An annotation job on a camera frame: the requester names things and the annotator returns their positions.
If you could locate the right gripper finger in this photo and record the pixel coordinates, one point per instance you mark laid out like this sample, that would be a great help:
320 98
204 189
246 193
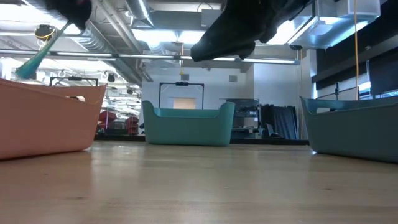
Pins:
220 43

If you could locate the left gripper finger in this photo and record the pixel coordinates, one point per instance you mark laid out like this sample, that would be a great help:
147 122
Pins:
81 15
57 7

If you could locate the iridescent blue-green utensil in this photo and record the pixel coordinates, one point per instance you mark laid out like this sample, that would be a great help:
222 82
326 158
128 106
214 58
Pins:
34 62

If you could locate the long ceiling strip light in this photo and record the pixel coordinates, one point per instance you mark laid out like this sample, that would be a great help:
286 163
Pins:
149 56

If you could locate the dark shelf cart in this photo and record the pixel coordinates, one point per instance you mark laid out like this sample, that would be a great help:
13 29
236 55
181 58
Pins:
245 121

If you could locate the green plastic bin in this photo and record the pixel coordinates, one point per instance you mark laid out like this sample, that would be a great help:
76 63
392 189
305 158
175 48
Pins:
186 130

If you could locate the dark folded panels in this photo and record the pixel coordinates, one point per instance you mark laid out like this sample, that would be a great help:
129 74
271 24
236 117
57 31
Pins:
283 123

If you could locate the thin black stand pole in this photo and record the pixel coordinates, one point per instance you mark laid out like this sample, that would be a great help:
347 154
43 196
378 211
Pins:
336 91

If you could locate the red chair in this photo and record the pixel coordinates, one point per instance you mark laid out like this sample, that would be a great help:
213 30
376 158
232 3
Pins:
108 116

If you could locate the salmon orange plastic bin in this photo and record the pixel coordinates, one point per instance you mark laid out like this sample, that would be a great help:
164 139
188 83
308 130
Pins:
46 124

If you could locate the red storage cart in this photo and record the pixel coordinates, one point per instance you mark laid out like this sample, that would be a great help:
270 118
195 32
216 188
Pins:
132 126

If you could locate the blue-grey plastic bin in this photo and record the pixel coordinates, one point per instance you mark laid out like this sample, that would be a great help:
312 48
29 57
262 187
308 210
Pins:
351 133

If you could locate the black rectangular rig frame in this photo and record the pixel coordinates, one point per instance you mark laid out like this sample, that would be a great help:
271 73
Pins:
74 78

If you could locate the black table frame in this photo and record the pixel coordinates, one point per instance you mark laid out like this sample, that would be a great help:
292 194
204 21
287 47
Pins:
264 142

